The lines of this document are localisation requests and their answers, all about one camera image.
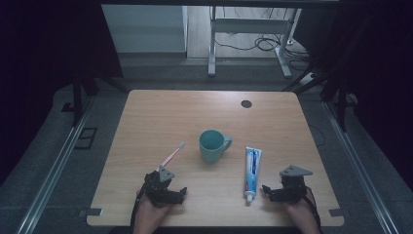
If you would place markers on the grey tape piece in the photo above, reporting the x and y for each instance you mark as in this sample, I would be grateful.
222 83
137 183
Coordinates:
91 212
336 213

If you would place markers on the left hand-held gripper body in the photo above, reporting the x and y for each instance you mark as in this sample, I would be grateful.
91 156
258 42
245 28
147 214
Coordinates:
158 190

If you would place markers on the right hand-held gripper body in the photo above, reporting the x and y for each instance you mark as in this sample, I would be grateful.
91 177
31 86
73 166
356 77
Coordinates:
293 187

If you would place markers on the black metal stand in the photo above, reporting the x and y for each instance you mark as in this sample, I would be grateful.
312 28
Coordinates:
341 100

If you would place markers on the person's left hand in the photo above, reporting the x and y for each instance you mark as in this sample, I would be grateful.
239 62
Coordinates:
147 216

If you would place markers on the white and blue toothpaste tube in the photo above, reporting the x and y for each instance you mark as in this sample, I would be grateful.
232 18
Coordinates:
252 172

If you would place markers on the teal mug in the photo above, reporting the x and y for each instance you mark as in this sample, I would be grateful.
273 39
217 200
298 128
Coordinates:
211 147

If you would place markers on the pink toothbrush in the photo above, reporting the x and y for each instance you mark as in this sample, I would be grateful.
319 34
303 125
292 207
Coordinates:
170 157

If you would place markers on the dark curtain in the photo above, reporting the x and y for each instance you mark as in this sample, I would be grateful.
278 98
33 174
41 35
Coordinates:
383 65
32 65

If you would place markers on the white desk frame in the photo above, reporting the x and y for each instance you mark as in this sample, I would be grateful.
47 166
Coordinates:
212 48

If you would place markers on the black round table grommet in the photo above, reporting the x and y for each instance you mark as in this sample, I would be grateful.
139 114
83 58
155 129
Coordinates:
246 104

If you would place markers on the metal floor rail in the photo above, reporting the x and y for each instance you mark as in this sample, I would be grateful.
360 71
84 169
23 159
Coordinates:
357 169
48 182

